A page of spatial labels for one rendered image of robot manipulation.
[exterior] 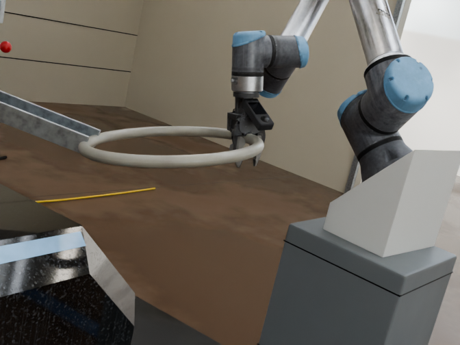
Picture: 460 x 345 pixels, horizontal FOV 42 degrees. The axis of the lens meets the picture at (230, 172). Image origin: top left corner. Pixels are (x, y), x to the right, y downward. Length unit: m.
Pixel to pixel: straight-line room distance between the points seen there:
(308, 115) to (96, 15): 3.08
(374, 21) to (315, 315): 0.90
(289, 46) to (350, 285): 0.70
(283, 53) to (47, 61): 6.20
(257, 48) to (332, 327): 0.84
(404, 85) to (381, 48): 0.16
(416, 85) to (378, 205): 0.35
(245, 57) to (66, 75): 6.35
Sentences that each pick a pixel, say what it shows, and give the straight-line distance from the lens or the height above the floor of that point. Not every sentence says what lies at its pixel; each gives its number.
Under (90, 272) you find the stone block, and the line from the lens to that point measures 1.48.
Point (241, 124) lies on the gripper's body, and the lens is 1.69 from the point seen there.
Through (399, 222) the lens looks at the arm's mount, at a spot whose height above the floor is 0.96.
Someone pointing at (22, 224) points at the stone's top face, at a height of 0.85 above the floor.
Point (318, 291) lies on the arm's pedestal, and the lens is 1.86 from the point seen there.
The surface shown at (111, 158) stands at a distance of 1.44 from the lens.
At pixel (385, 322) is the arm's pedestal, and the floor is 0.70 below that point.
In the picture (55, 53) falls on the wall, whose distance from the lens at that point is 7.80.
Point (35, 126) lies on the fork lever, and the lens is 1.65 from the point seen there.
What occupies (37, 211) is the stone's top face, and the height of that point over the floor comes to 0.85.
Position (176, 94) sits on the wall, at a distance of 7.86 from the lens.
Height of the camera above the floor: 1.39
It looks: 13 degrees down
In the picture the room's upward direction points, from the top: 13 degrees clockwise
